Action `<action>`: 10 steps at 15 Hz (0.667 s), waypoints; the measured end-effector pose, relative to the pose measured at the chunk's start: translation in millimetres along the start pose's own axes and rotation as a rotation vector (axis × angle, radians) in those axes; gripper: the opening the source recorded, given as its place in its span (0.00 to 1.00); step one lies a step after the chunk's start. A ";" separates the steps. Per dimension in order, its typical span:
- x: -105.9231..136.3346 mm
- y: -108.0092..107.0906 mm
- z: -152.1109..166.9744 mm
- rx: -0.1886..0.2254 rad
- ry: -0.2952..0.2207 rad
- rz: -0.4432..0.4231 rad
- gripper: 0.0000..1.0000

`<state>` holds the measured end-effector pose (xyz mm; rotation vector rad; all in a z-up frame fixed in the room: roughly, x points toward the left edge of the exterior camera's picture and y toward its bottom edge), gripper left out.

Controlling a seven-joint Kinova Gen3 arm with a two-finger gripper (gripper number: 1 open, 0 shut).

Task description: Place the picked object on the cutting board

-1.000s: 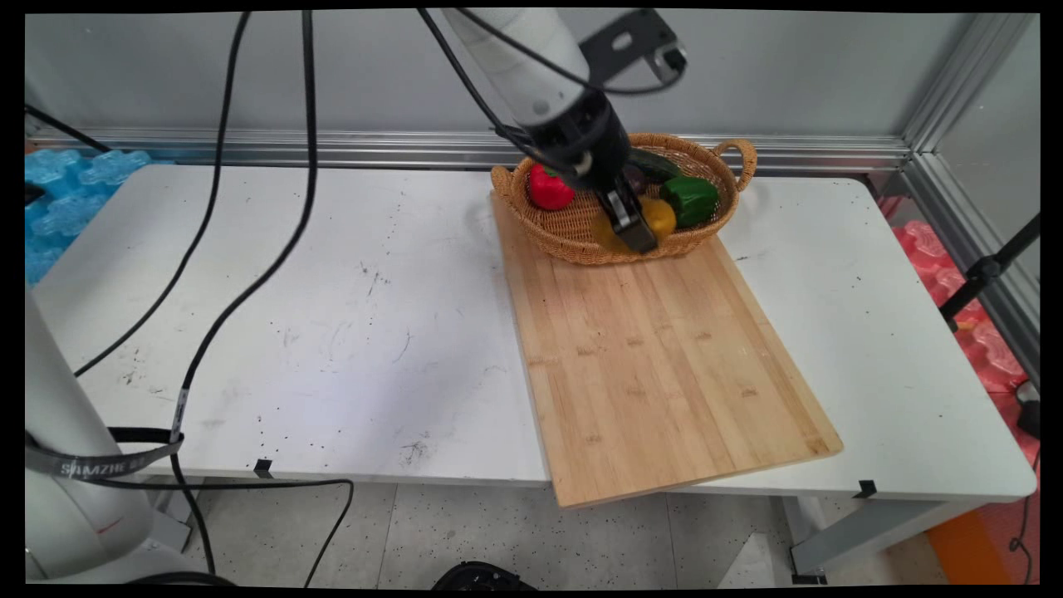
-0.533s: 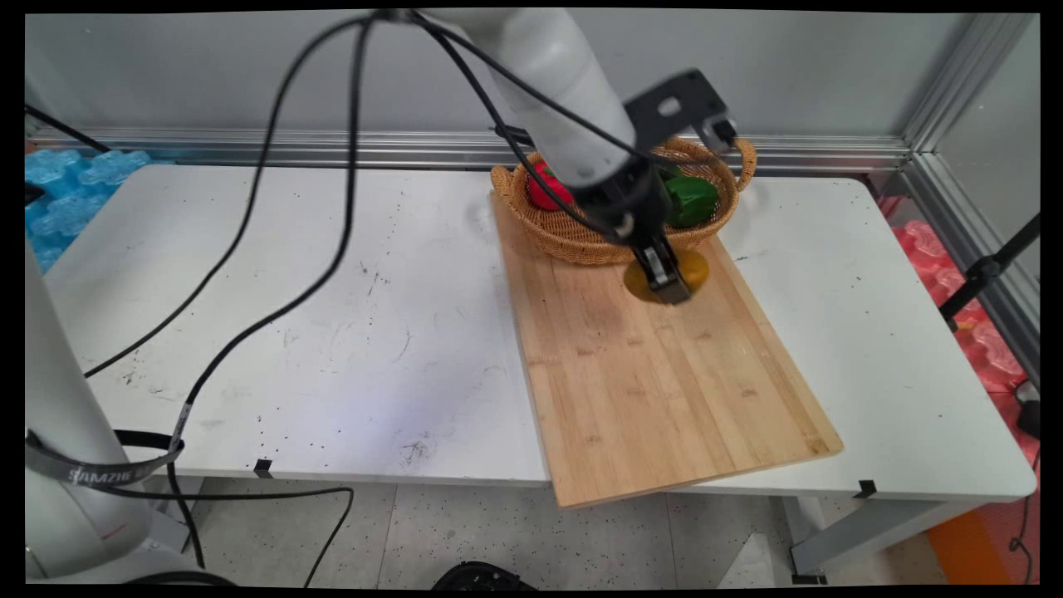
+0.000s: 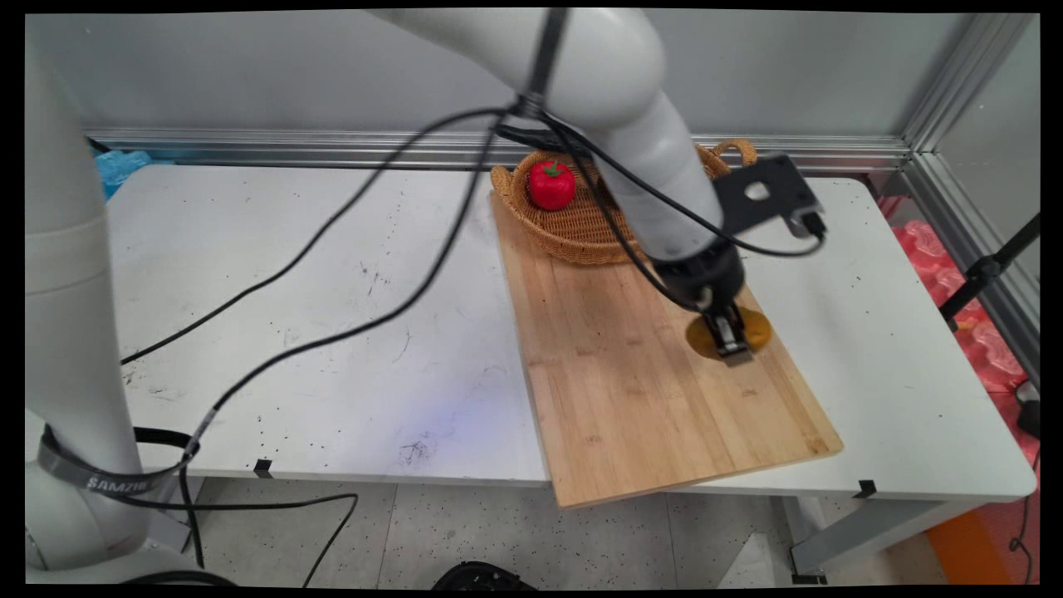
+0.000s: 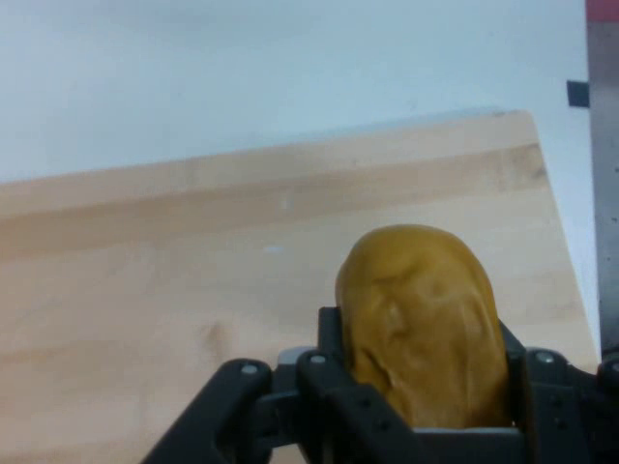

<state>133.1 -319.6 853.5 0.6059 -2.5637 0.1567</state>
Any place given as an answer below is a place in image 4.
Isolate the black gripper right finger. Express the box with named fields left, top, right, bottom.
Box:
left=498, top=319, right=619, bottom=464

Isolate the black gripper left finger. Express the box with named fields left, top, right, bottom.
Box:
left=143, top=304, right=418, bottom=464

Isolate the yellow-brown potato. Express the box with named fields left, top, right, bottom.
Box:
left=335, top=223, right=515, bottom=431

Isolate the bamboo cutting board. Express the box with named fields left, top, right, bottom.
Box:
left=0, top=109, right=602, bottom=464

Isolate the black tape piece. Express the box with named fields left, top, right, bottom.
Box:
left=566, top=80, right=591, bottom=109

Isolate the orange floor mat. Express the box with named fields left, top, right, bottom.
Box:
left=586, top=0, right=619, bottom=24

